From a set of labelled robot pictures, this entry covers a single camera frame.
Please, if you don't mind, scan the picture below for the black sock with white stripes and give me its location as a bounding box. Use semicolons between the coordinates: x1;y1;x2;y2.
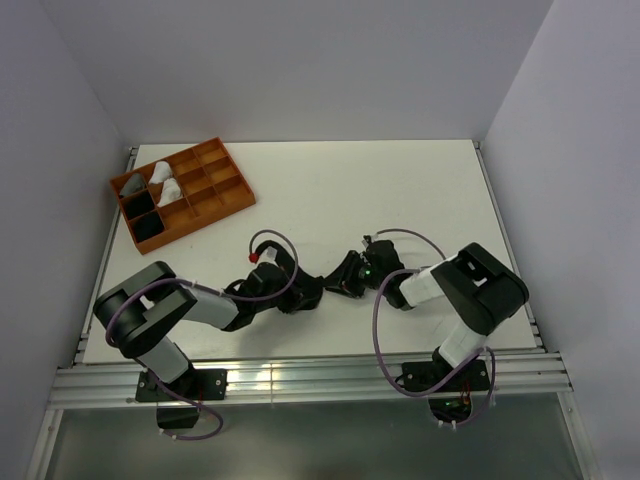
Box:
122;190;155;220

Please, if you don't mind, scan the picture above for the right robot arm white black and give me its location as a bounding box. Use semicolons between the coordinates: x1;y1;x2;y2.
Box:
324;236;529;390

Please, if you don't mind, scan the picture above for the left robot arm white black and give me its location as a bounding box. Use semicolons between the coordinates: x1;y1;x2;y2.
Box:
93;253;324;399

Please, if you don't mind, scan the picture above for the lower white rolled sock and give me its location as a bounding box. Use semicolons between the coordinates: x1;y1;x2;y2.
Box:
157;178;183;207

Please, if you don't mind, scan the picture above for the white rolled sock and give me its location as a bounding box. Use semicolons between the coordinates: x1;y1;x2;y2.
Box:
148;161;173;185
157;178;183;207

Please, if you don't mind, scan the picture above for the upper white rolled sock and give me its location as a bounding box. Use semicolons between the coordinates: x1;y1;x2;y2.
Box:
148;161;173;185

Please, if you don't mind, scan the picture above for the grey rolled sock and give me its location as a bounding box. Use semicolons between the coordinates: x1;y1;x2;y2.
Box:
118;173;147;198

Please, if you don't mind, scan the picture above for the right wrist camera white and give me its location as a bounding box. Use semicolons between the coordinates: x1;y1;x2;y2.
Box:
362;233;379;248

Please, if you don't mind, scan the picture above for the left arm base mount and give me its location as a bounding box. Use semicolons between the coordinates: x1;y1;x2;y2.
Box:
134;367;227;433

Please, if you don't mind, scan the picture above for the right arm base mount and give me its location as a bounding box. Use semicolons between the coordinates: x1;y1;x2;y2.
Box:
395;359;493;397

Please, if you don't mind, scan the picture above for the aluminium frame rail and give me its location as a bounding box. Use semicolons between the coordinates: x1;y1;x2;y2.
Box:
29;144;601;480

